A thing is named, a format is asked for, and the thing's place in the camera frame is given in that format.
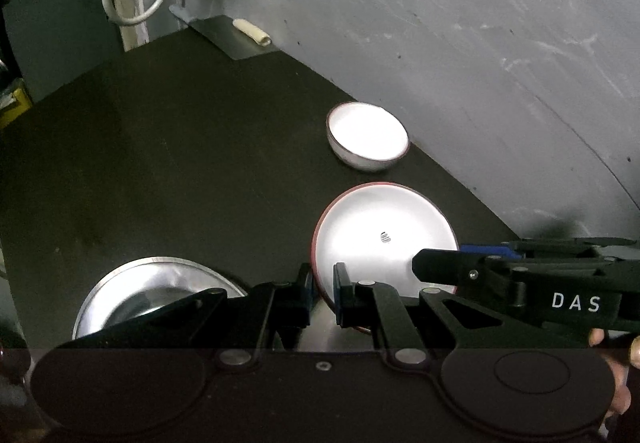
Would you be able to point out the yellow box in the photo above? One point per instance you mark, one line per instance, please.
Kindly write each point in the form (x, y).
(15, 105)

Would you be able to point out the dark cabinet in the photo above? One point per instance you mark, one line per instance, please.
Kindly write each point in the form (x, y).
(60, 33)

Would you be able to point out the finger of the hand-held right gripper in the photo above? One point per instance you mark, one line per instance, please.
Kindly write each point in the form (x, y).
(487, 251)
(460, 270)

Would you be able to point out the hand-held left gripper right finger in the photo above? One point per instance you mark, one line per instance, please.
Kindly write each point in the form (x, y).
(342, 295)

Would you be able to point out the white ceramic bowl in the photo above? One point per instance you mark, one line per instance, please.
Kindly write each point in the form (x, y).
(385, 233)
(367, 133)

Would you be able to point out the stainless steel plate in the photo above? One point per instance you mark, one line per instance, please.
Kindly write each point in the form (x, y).
(150, 278)

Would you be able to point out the grey metal dustpan plate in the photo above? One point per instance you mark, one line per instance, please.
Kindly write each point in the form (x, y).
(225, 39)

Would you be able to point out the person's right hand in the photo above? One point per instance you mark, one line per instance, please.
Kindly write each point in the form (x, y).
(635, 354)

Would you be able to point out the cream paper roll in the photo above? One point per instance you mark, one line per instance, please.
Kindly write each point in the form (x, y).
(252, 33)

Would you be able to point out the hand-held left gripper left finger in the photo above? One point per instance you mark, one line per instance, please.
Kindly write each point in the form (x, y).
(303, 295)

